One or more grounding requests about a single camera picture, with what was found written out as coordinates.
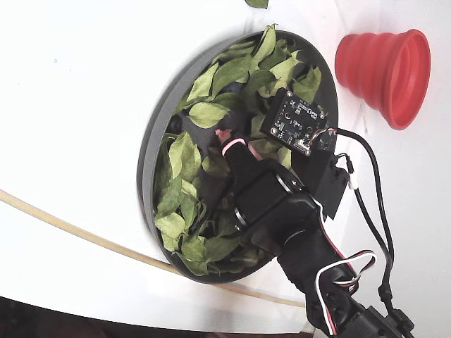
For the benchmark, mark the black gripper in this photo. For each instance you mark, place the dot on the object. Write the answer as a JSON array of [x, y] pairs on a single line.
[[261, 194]]

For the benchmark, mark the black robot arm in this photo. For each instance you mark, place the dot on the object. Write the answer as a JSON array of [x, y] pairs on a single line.
[[317, 281]]

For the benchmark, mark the grey round bowl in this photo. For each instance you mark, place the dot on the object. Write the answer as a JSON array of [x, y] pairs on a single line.
[[156, 116]]

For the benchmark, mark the green leaf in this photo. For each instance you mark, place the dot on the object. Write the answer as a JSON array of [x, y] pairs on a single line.
[[266, 44], [222, 248], [257, 3], [308, 84], [208, 114], [215, 167], [259, 82], [171, 225], [283, 68], [229, 74], [183, 158], [202, 84]]

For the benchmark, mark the red collapsible silicone cup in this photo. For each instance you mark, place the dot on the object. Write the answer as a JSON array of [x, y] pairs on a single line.
[[373, 70]]

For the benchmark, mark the beige flexible tube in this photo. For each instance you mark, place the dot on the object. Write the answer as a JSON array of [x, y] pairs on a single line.
[[88, 237]]

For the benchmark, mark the black camera circuit board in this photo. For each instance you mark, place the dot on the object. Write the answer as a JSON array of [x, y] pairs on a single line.
[[294, 121]]

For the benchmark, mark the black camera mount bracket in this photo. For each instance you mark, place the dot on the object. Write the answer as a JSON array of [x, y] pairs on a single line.
[[324, 183]]

